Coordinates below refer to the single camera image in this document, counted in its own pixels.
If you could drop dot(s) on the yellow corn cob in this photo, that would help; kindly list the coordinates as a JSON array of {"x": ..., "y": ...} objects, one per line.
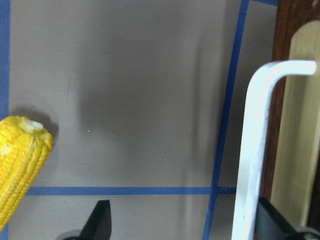
[{"x": 25, "y": 145}]

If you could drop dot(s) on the light wood drawer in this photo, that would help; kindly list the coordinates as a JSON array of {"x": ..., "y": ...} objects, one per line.
[{"x": 298, "y": 148}]

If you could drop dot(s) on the white drawer handle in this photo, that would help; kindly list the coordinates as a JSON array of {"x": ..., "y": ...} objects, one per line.
[{"x": 253, "y": 139}]

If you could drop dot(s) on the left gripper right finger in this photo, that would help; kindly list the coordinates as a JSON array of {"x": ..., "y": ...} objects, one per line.
[{"x": 271, "y": 225}]

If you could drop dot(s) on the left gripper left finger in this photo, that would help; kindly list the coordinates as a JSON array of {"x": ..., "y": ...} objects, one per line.
[{"x": 99, "y": 223}]

